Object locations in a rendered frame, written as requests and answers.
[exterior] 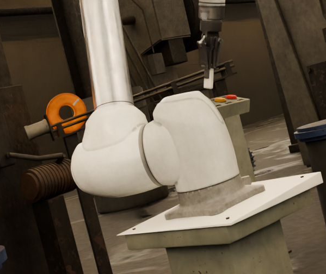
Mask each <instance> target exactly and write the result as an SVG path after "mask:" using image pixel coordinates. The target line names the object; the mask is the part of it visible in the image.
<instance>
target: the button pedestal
mask: <svg viewBox="0 0 326 274"><path fill-rule="evenodd" d="M224 98H225V99H226V100H225V102H216V101H215V100H212V101H213V102H214V105H215V106H216V108H217V109H218V111H219V112H220V114H221V116H222V118H223V120H224V122H225V124H226V127H227V129H228V132H229V135H230V138H231V141H232V144H233V148H234V150H235V155H236V159H237V165H238V169H239V172H240V175H241V177H244V176H249V177H250V178H251V181H252V183H253V182H256V179H255V175H254V170H253V167H252V164H251V160H250V155H249V151H248V147H247V143H246V140H245V136H244V131H243V127H242V123H241V119H240V116H239V115H240V114H244V113H247V112H249V108H250V99H248V98H241V97H237V98H236V99H228V98H226V97H224Z"/></svg>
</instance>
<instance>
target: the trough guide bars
mask: <svg viewBox="0 0 326 274"><path fill-rule="evenodd" d="M232 62H233V60H229V61H226V62H224V63H221V64H218V66H216V68H219V69H218V70H215V71H214V72H213V74H216V73H219V72H220V73H221V76H222V77H224V76H227V75H228V76H232V75H233V73H232V69H231V68H232V67H234V66H235V65H234V64H232V65H230V63H232ZM224 66H225V67H224ZM225 70H226V72H227V74H226V72H225ZM202 73H204V70H201V71H199V72H196V73H193V74H190V75H187V76H185V77H182V78H179V79H176V80H173V81H171V82H168V83H165V84H162V85H160V86H157V87H154V88H152V89H148V90H146V91H143V92H140V93H138V94H135V95H133V98H136V97H139V96H141V95H144V94H147V93H149V92H153V91H155V90H158V89H161V88H164V87H167V88H166V89H163V90H161V91H157V92H155V93H152V94H149V95H147V96H144V97H141V98H138V99H135V100H133V103H137V102H139V101H142V100H145V99H147V98H150V97H153V96H155V95H159V94H161V93H164V92H167V91H168V93H169V96H172V95H177V94H180V92H179V90H178V87H180V86H183V85H186V84H189V83H191V82H194V81H196V80H199V79H202V78H204V75H202V76H199V77H196V78H193V79H191V80H188V81H185V82H183V83H180V84H176V83H178V82H180V81H183V80H185V79H188V78H191V77H194V76H197V75H199V74H202ZM93 112H94V109H93V110H90V111H87V112H85V113H82V114H79V115H76V116H74V117H71V118H69V119H66V120H63V121H60V122H57V123H54V124H51V127H55V126H56V127H57V128H56V129H53V132H56V133H57V136H58V137H60V138H64V137H66V135H65V132H64V129H65V128H67V127H71V126H73V125H76V124H78V123H81V122H84V121H87V120H88V118H89V117H90V116H88V117H86V118H83V119H81V120H78V121H75V122H72V123H69V124H66V125H64V126H62V124H63V123H66V122H69V121H72V120H75V119H77V118H80V117H83V116H85V115H89V114H92V113H93Z"/></svg>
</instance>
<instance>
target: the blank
mask: <svg viewBox="0 0 326 274"><path fill-rule="evenodd" d="M64 105H68V106H70V107H71V108H72V109H73V111H74V116H76V115H79V114H82V113H85V112H87V110H86V107H85V104H84V102H83V101H82V100H81V99H80V98H79V97H78V96H76V95H74V94H70V93H63V94H59V95H56V96H55V97H54V98H52V99H51V100H50V102H49V104H48V106H47V109H46V115H47V117H48V120H49V122H50V124H54V123H57V122H60V121H63V120H62V119H61V118H60V116H59V109H60V108H61V107H62V106H64ZM83 118H86V115H85V116H83V117H80V118H77V119H75V120H72V121H69V122H66V123H63V124H62V126H64V125H66V124H69V123H72V122H75V121H78V120H81V119H83ZM84 122H85V121H84ZM84 122H81V123H78V124H76V125H73V126H71V127H67V128H65V129H64V132H65V133H71V132H74V131H76V130H78V129H79V128H81V127H82V125H83V124H84Z"/></svg>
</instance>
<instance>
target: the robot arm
mask: <svg viewBox="0 0 326 274"><path fill-rule="evenodd" d="M79 3H80V7H81V15H82V24H83V32H84V37H85V45H86V50H87V58H88V66H89V74H90V82H91V90H92V95H93V103H94V112H93V113H92V114H91V116H90V117H89V118H88V120H87V122H86V124H85V132H84V136H83V140H82V143H80V144H78V145H77V147H76V149H75V150H74V153H73V155H72V159H71V173H72V177H73V180H74V181H75V183H76V185H77V186H78V187H79V188H80V189H81V190H82V191H84V192H86V193H89V194H92V195H96V196H102V197H111V198H117V197H125V196H130V195H135V194H139V193H142V192H146V191H149V190H152V189H155V188H157V187H160V186H164V185H175V187H176V190H177V194H178V197H179V202H180V204H179V205H178V206H177V207H175V208H173V209H172V210H170V211H168V212H167V213H165V214H164V216H165V219H166V220H171V219H178V218H184V217H195V216H213V215H218V214H220V213H222V212H224V211H225V210H227V209H229V208H231V207H233V206H235V205H237V204H239V203H241V202H243V201H245V200H246V199H248V198H250V197H252V196H254V195H257V194H259V193H261V192H264V191H265V186H264V185H263V184H258V185H251V184H252V181H251V178H250V177H249V176H244V177H241V175H240V172H239V169H238V165H237V159H236V155H235V150H234V148H233V144H232V141H231V138H230V135H229V132H228V129H227V127H226V124H225V122H224V120H223V118H222V116H221V114H220V112H219V111H218V109H217V108H216V106H215V105H214V104H213V103H212V101H211V100H210V99H209V98H208V97H206V96H205V95H204V94H202V93H201V92H200V91H191V92H186V93H182V94H177V95H172V96H168V97H165V98H163V99H162V100H161V101H160V103H158V104H157V105H156V107H155V109H154V111H153V119H154V120H153V121H151V122H149V123H148V122H147V119H146V116H145V115H144V114H143V113H142V112H141V111H140V110H139V109H138V108H136V107H135V106H134V103H133V95H132V88H131V81H130V74H129V70H128V63H127V56H126V49H125V42H124V35H123V31H122V23H121V16H120V9H119V2H118V0H79ZM224 14H225V0H199V13H198V18H201V19H202V20H201V21H200V30H201V31H202V36H201V40H200V41H197V45H198V48H199V58H200V67H201V68H202V69H204V88H207V89H212V88H213V72H214V69H217V68H216V66H218V62H219V56H220V50H221V46H222V43H223V39H220V38H219V32H221V30H222V21H221V19H224Z"/></svg>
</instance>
